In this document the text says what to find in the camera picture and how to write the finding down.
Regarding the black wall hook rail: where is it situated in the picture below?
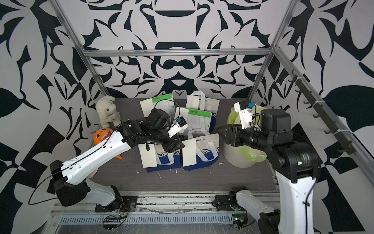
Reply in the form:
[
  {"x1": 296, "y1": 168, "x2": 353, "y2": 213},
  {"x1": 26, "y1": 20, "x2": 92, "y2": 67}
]
[{"x1": 290, "y1": 69, "x2": 361, "y2": 155}]

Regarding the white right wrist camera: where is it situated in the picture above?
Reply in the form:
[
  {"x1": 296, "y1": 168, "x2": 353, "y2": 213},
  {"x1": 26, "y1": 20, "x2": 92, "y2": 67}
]
[{"x1": 234, "y1": 100, "x2": 256, "y2": 130}]

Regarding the green white middle bag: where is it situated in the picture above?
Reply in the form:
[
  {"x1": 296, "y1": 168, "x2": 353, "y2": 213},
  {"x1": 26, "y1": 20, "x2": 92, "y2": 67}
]
[{"x1": 179, "y1": 108, "x2": 212, "y2": 138}]

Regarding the aluminium frame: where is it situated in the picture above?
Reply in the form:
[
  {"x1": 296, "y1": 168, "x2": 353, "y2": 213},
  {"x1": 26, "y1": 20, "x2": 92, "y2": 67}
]
[{"x1": 49, "y1": 1, "x2": 374, "y2": 183}]

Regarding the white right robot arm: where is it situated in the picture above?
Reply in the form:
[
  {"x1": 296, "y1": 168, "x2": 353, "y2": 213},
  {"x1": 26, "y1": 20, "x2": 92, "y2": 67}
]
[{"x1": 216, "y1": 109, "x2": 320, "y2": 234}]

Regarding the white blue back right bag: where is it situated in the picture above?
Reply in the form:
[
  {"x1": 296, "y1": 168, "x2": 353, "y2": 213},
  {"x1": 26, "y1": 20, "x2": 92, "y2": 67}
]
[{"x1": 186, "y1": 90, "x2": 220, "y2": 114}]

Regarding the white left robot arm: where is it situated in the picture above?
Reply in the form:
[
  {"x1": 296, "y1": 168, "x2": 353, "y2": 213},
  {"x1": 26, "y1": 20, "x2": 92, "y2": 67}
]
[{"x1": 50, "y1": 108, "x2": 188, "y2": 211}]

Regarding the blue white front right bag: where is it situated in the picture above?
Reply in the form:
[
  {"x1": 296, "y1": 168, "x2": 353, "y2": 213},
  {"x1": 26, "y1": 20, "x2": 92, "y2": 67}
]
[{"x1": 181, "y1": 134, "x2": 219, "y2": 171}]

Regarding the white round trash bin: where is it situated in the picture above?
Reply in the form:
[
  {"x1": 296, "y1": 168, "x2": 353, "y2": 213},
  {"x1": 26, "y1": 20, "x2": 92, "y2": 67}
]
[{"x1": 222, "y1": 106, "x2": 268, "y2": 169}]

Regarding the white plush rabbit toy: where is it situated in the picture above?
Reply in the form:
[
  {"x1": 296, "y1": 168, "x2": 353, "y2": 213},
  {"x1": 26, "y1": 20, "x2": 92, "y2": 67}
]
[{"x1": 96, "y1": 95, "x2": 121, "y2": 128}]

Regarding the blue white front left bag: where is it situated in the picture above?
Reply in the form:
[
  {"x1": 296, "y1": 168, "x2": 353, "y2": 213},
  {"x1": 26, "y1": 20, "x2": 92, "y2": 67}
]
[{"x1": 146, "y1": 143, "x2": 181, "y2": 172}]

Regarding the white receipt on left bag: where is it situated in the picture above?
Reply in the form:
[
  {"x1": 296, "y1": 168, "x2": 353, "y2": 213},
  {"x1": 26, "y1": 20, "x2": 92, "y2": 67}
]
[{"x1": 138, "y1": 143, "x2": 157, "y2": 168}]

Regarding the white receipt on back bag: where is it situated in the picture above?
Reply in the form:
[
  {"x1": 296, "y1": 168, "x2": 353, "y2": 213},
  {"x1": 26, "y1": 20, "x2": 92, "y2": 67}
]
[{"x1": 139, "y1": 98, "x2": 154, "y2": 117}]

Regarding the orange plush monster toy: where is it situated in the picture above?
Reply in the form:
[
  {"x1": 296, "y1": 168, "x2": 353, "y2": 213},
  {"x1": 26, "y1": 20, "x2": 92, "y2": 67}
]
[{"x1": 93, "y1": 128, "x2": 113, "y2": 145}]

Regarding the green white bag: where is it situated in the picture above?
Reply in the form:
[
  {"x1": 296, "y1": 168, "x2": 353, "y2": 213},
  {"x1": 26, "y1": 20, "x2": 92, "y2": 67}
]
[
  {"x1": 152, "y1": 94, "x2": 175, "y2": 120},
  {"x1": 179, "y1": 108, "x2": 212, "y2": 138}
]

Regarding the green white back left bag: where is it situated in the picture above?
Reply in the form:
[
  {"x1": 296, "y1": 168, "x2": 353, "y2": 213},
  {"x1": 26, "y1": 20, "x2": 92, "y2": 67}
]
[{"x1": 152, "y1": 94, "x2": 175, "y2": 120}]

